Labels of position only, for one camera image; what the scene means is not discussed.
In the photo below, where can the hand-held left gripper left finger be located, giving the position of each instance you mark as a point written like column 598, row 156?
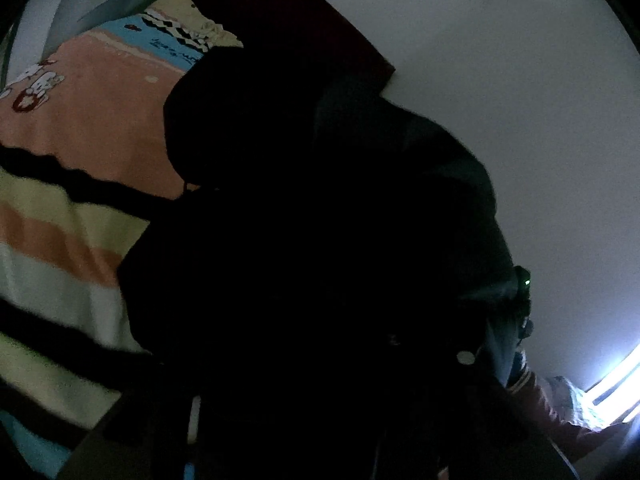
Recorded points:
column 125, row 440

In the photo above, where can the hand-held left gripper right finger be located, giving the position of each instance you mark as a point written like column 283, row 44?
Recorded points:
column 500, row 410

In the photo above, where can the black hooded garment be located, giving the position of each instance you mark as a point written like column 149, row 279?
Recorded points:
column 320, row 260

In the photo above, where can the person's right forearm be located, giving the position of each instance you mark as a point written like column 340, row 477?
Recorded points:
column 555, row 410

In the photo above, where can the bright light strip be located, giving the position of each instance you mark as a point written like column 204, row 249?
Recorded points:
column 617, row 385

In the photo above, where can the striped printed blanket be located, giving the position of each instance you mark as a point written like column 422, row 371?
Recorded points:
column 70, row 200

